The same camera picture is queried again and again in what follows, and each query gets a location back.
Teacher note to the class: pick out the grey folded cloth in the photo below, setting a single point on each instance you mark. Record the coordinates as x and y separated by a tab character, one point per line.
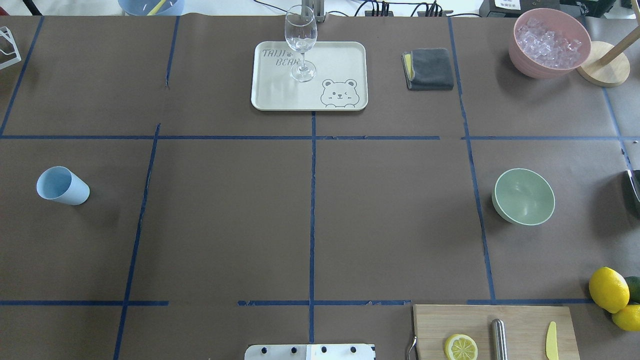
428	69

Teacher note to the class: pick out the lemon half slice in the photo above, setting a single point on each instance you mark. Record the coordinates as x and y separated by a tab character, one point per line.
460	346

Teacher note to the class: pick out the yellow plastic knife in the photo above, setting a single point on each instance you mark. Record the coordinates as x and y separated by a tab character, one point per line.
551	342

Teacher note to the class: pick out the green lime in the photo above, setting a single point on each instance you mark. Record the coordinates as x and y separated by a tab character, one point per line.
633	284

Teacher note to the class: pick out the wooden cup stand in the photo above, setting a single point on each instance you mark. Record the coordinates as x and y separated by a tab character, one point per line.
607	65

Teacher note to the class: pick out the green bowl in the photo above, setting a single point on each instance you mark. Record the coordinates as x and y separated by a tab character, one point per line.
522	196

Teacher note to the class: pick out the yellow lemon front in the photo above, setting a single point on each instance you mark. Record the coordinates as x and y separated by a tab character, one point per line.
609	290

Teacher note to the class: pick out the light blue plastic cup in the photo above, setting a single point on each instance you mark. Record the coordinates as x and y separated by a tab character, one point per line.
59	184

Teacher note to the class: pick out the white wire rack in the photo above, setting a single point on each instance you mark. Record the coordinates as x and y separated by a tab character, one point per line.
9	52

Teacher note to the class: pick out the blue bowl with spoon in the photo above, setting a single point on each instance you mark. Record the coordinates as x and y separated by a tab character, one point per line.
152	7

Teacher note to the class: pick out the yellow lemon rear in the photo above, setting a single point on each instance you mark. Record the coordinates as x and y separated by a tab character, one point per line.
628	318

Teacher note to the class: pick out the wooden cutting board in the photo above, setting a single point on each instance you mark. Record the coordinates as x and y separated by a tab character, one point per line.
525	329

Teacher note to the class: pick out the pink bowl of ice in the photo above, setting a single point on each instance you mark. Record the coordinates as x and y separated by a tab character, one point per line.
547	43

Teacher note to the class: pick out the yellow lemon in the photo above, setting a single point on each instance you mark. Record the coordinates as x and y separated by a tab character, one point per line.
609	290
628	318

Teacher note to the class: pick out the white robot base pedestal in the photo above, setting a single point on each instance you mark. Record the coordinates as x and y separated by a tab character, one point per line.
331	351

